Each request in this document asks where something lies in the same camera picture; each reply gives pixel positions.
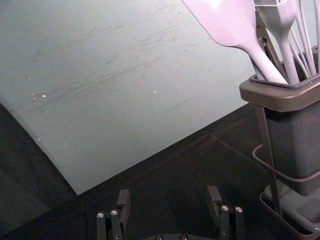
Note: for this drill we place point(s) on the grey silicone spatula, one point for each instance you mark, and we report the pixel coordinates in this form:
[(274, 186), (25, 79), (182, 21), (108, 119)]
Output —
[(225, 22)]

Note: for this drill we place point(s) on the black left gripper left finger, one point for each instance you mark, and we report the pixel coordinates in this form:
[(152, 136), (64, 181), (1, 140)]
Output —
[(124, 200)]

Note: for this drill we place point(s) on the dark grey utensil holder cup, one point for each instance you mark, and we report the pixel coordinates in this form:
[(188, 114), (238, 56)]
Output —
[(295, 140)]

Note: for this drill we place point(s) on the grey silicone basting brush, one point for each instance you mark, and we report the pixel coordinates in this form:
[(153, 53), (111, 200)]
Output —
[(282, 22)]

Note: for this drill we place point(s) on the black rack with steel bars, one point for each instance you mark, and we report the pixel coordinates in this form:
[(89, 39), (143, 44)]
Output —
[(272, 175)]

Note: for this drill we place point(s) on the grey silicone whisk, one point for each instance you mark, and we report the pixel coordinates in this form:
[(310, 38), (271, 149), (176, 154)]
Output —
[(303, 30)]

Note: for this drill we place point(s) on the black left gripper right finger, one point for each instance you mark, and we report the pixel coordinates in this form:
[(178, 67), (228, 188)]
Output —
[(214, 197)]

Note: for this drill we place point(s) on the black table cloth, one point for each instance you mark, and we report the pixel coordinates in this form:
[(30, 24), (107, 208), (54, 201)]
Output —
[(175, 170)]

